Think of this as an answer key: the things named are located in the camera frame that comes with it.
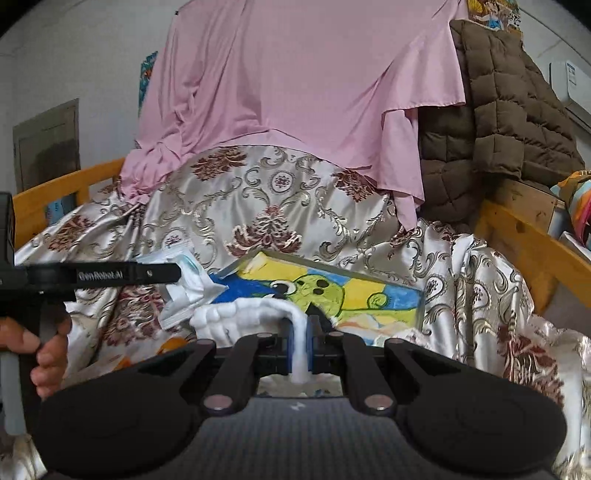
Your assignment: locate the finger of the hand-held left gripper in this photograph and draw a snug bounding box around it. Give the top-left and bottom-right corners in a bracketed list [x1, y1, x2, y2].
[136, 260, 184, 287]

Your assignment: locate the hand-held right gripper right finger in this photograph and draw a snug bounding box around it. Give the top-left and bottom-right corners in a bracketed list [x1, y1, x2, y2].
[306, 302, 463, 414]

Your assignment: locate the grey wall panel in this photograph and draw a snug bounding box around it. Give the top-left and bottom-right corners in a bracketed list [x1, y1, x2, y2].
[11, 99, 82, 195]

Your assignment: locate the light wooden board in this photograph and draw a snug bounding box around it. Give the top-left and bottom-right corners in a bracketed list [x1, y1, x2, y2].
[489, 178, 571, 237]

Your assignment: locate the white and blue packet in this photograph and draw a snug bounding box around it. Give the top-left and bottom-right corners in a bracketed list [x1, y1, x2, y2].
[139, 251, 230, 331]

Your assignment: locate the brown quilted jacket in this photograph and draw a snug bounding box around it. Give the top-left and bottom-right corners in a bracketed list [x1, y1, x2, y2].
[418, 18, 587, 232]

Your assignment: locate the colourful wall poster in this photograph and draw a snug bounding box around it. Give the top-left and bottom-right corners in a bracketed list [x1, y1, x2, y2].
[466, 0, 523, 34]

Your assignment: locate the wooden bed frame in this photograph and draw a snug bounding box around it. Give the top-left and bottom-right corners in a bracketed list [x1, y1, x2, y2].
[11, 157, 591, 320]

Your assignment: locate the colourful patterned scarf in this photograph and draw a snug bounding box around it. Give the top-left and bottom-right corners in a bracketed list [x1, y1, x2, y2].
[551, 168, 591, 241]

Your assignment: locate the white air conditioner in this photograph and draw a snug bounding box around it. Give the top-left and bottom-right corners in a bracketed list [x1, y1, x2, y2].
[547, 60, 591, 126]

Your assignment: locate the white towel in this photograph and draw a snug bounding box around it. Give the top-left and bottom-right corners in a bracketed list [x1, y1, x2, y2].
[191, 298, 311, 387]

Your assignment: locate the person's left hand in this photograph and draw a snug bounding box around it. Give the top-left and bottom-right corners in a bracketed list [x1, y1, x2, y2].
[0, 314, 73, 400]

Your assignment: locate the pink shirt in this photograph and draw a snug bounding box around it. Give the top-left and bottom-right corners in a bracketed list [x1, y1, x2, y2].
[121, 0, 468, 232]

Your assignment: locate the cartoon print storage box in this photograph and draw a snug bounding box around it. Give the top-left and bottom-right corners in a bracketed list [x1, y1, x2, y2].
[208, 249, 428, 348]

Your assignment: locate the white shelf board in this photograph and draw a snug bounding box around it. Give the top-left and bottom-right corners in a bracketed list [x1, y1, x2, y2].
[558, 230, 591, 261]

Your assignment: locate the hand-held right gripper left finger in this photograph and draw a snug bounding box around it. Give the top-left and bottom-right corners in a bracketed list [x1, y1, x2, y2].
[133, 320, 295, 414]

